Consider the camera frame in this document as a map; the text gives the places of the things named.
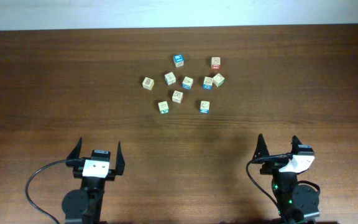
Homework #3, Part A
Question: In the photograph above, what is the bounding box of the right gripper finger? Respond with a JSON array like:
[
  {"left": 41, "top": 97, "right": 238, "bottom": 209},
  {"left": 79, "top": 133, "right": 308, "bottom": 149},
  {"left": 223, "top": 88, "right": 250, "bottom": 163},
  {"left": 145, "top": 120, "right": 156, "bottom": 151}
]
[
  {"left": 291, "top": 135, "right": 301, "bottom": 155},
  {"left": 252, "top": 134, "right": 270, "bottom": 164}
]

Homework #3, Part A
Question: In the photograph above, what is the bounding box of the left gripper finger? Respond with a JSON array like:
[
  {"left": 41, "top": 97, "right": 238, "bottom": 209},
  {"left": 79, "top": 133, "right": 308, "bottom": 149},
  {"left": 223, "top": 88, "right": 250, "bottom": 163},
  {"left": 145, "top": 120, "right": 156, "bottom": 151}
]
[
  {"left": 114, "top": 142, "right": 126, "bottom": 175},
  {"left": 65, "top": 138, "right": 82, "bottom": 167}
]

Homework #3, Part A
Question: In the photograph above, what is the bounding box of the wooden block green front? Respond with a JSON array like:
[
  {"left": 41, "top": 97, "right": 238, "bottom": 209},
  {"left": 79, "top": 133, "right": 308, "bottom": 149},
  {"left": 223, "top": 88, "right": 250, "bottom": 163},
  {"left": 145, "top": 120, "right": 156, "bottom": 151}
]
[{"left": 158, "top": 101, "right": 169, "bottom": 114}]

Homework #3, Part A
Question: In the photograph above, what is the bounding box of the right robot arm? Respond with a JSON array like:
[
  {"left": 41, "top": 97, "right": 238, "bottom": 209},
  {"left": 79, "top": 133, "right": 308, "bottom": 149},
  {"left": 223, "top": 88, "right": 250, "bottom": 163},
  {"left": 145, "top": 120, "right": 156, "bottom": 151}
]
[{"left": 246, "top": 134, "right": 321, "bottom": 223}]

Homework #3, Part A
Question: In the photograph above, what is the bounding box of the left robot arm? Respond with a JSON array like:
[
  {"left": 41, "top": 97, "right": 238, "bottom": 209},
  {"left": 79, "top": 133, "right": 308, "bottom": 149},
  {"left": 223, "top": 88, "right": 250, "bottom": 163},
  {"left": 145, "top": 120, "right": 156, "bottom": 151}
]
[{"left": 62, "top": 139, "right": 125, "bottom": 224}]

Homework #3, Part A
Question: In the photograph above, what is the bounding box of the plain wooden block far left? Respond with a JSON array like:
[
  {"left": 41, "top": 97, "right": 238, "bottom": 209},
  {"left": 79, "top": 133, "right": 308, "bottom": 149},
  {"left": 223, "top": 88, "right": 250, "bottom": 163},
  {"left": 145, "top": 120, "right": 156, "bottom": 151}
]
[{"left": 142, "top": 77, "right": 155, "bottom": 90}]

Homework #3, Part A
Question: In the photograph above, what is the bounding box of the wooden block green edge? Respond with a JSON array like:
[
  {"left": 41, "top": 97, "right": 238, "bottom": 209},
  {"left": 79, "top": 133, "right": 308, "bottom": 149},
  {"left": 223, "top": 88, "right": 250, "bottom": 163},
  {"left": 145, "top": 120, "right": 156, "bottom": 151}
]
[{"left": 213, "top": 73, "right": 225, "bottom": 87}]

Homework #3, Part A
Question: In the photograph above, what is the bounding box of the blue top wooden block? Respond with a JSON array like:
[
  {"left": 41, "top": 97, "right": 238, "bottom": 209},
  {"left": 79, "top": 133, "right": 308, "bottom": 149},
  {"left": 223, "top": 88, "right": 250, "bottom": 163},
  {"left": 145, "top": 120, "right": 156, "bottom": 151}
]
[{"left": 173, "top": 54, "right": 184, "bottom": 67}]

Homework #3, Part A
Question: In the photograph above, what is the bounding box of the left black cable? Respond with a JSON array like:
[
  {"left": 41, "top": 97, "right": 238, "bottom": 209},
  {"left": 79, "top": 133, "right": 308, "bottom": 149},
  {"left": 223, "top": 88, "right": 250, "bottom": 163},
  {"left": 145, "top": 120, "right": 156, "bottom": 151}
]
[{"left": 24, "top": 158, "right": 83, "bottom": 224}]

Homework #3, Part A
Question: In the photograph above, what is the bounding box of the black cable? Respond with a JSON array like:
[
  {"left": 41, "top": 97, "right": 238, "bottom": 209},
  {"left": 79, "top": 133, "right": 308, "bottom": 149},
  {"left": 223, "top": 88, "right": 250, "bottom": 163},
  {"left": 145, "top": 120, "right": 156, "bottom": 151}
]
[
  {"left": 24, "top": 158, "right": 83, "bottom": 224},
  {"left": 245, "top": 154, "right": 293, "bottom": 215}
]

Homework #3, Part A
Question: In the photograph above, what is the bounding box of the right black cable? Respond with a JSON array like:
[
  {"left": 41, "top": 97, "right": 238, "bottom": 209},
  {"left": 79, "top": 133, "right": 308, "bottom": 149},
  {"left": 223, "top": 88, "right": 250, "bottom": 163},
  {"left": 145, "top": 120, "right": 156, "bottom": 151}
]
[{"left": 245, "top": 154, "right": 293, "bottom": 215}]

